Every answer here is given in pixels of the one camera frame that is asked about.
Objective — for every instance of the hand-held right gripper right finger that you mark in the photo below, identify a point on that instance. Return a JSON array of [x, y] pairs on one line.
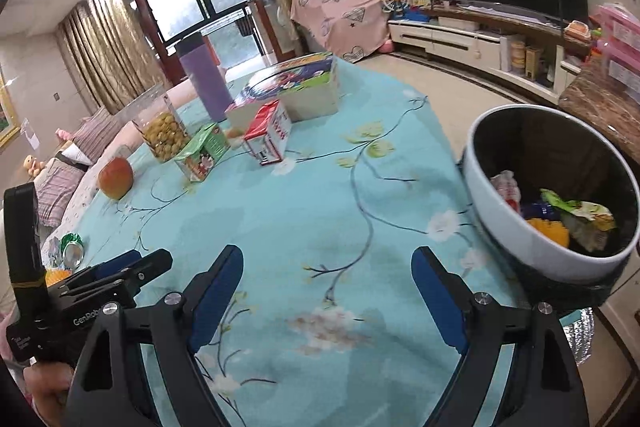
[[440, 302]]

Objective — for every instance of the yellow crinkled wrapper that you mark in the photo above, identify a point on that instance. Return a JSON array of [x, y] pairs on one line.
[[550, 232]]

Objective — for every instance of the person's left hand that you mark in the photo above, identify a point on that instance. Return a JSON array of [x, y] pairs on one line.
[[45, 389]]

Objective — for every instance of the green snack wrapper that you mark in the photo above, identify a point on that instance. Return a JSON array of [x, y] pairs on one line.
[[580, 209]]

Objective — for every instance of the glass balcony door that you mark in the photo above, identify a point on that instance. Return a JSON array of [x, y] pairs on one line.
[[210, 2]]

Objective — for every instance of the green drink can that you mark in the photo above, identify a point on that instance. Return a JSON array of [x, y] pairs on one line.
[[72, 249]]

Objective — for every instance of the brown marble table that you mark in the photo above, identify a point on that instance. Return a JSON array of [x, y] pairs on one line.
[[600, 107]]

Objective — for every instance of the toy ferris wheel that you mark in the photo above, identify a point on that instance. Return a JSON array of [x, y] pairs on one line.
[[396, 2]]

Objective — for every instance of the clear jar of yellow snacks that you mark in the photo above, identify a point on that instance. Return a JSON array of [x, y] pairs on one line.
[[162, 132]]

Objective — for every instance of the pink storage boxes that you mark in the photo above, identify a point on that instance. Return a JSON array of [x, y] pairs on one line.
[[620, 47]]

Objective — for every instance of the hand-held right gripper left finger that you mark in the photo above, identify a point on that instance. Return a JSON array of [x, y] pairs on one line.
[[215, 302]]

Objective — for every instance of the purple bottle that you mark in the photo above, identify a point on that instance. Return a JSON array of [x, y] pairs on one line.
[[205, 77]]

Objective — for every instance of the pink cloth covered furniture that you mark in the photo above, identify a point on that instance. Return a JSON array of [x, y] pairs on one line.
[[340, 17]]

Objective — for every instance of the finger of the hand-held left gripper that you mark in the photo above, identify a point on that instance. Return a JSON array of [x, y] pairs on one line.
[[145, 269], [120, 259]]

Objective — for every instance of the gold picture frame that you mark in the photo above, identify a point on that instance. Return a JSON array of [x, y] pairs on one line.
[[6, 112]]

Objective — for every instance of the red apple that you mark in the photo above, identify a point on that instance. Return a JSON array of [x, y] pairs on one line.
[[116, 177]]

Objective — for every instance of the green carton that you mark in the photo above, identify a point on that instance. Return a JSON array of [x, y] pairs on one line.
[[202, 152]]

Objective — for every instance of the teal floral tablecloth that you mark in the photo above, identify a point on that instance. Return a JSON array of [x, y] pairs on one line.
[[310, 207]]

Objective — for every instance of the white television cabinet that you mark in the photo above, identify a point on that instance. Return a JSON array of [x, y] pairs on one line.
[[450, 37]]

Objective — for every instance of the silver foil bag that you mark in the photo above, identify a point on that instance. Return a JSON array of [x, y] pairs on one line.
[[580, 332]]

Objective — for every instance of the orange fruit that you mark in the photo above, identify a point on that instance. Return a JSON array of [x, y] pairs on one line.
[[57, 276]]

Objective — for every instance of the round white trash bin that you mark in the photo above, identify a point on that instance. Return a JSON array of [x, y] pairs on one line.
[[500, 227]]

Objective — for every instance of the pink sofa with cushions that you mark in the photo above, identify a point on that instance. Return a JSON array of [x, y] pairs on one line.
[[65, 177]]

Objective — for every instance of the white and red wrapper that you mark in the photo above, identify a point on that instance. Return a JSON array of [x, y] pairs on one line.
[[505, 189]]

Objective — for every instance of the blue snack packet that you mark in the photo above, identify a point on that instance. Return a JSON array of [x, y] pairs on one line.
[[537, 209]]

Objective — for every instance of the red and white carton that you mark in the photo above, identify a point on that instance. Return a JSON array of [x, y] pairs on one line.
[[270, 134]]

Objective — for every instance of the colourful board game box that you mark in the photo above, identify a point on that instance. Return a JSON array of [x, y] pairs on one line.
[[295, 87]]

